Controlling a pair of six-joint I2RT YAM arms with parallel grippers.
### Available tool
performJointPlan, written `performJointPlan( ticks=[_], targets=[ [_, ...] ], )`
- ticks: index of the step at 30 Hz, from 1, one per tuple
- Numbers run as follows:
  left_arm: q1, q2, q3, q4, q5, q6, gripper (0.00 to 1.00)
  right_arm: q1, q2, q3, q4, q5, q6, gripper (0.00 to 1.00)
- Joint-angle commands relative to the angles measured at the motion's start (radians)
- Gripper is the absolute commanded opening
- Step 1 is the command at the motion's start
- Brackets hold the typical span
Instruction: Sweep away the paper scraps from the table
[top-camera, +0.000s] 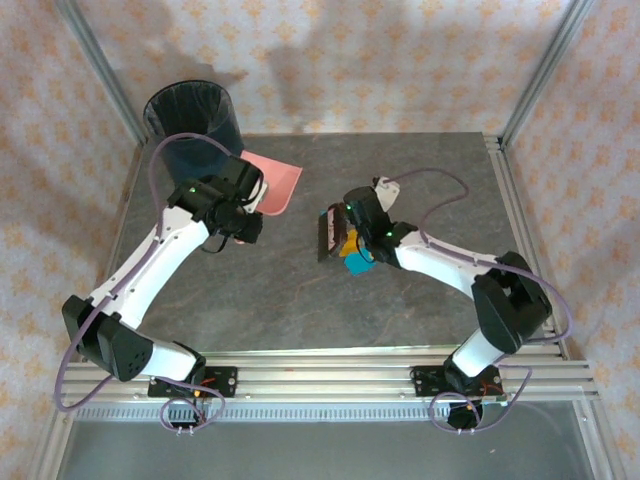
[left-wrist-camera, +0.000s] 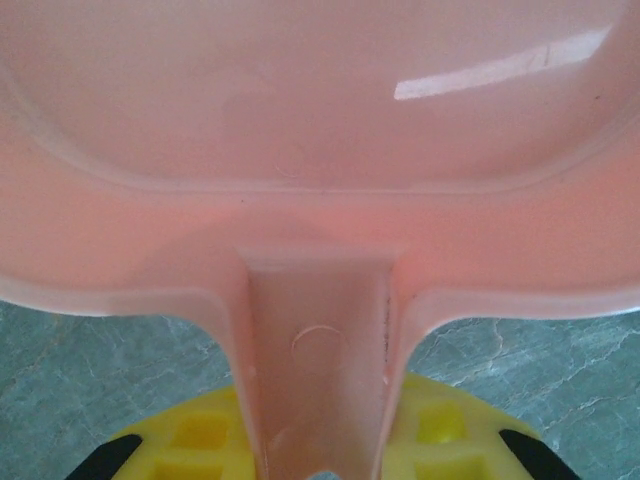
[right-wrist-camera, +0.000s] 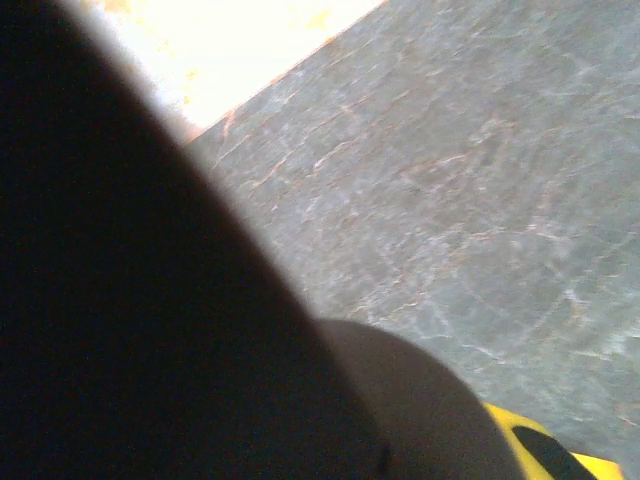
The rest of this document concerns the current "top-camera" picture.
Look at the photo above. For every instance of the orange patterned backdrop cloth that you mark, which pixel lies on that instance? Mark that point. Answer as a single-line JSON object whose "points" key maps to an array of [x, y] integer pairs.
{"points": [[350, 50]]}

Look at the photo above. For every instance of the black plastic bin liner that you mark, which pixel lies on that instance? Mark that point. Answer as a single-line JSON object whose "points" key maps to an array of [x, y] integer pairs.
{"points": [[185, 107]]}

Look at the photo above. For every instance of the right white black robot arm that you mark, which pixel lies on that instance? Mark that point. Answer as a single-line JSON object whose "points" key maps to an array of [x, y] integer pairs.
{"points": [[440, 265]]}

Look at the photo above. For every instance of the aluminium frame post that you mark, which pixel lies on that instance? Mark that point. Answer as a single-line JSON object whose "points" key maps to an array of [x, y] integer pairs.
{"points": [[540, 70], [100, 65]]}

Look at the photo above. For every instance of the orange paper scrap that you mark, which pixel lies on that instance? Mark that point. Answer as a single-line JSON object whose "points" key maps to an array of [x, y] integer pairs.
{"points": [[350, 246]]}

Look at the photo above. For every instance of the wide aluminium mounting rail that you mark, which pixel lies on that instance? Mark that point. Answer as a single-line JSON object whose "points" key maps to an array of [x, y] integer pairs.
{"points": [[320, 380]]}

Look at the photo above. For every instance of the grey metal sheet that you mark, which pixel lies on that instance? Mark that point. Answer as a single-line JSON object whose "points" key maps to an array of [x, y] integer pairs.
{"points": [[320, 455]]}

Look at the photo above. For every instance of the dark blue trash bin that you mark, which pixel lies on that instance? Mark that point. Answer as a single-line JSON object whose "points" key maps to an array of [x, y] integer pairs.
{"points": [[190, 160]]}

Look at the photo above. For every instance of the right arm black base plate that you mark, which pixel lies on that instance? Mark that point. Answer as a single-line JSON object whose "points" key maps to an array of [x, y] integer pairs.
{"points": [[425, 382]]}

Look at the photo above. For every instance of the cartoon face hand brush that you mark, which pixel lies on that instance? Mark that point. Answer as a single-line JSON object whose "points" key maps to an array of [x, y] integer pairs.
{"points": [[329, 240]]}

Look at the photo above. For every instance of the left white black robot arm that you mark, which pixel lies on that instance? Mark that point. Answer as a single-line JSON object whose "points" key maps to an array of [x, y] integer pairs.
{"points": [[150, 270]]}

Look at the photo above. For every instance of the pink plastic dustpan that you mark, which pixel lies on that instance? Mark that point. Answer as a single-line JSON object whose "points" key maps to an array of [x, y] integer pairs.
{"points": [[275, 182]]}

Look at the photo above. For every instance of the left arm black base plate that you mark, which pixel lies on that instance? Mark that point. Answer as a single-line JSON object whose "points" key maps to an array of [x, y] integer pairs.
{"points": [[225, 382]]}

